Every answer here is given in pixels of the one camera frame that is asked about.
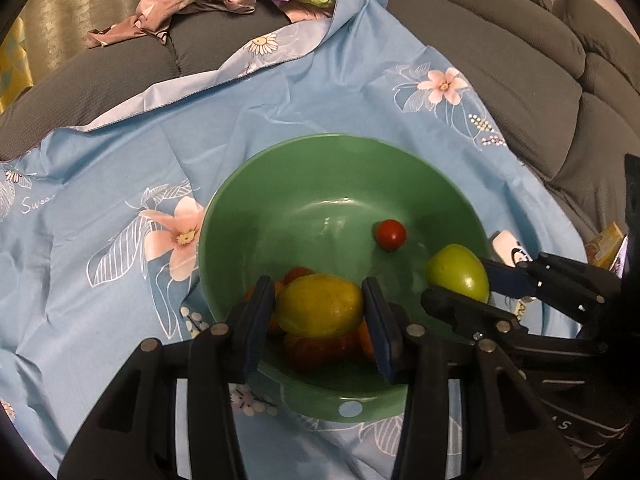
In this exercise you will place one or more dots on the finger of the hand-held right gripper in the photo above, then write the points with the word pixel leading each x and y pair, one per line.
pixel 507 277
pixel 450 305

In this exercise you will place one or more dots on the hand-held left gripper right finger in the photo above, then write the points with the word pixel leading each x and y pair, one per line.
pixel 376 327

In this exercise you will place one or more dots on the grey sofa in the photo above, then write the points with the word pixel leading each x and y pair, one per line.
pixel 500 60

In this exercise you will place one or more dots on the white small device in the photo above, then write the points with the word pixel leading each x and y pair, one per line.
pixel 510 247

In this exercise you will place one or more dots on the yellow carton box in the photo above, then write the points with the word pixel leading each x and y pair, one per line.
pixel 605 245

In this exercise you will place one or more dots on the large yellow fruit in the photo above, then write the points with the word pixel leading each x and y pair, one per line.
pixel 320 307

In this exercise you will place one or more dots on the green plastic bowl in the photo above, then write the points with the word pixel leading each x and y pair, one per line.
pixel 325 185

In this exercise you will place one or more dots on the orange tangerine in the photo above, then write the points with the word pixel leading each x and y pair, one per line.
pixel 367 342
pixel 279 291

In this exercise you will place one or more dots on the red round tomato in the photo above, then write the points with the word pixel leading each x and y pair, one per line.
pixel 391 234

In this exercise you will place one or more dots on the beige curtain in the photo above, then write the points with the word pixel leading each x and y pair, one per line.
pixel 90 10

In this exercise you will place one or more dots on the green round fruit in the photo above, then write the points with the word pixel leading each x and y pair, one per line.
pixel 457 272

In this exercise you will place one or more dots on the yellow patterned curtain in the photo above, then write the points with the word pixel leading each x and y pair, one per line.
pixel 15 70

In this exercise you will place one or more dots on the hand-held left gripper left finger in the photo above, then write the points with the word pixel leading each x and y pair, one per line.
pixel 260 325

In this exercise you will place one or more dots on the blue floral bed sheet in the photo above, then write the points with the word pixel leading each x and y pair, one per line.
pixel 100 185

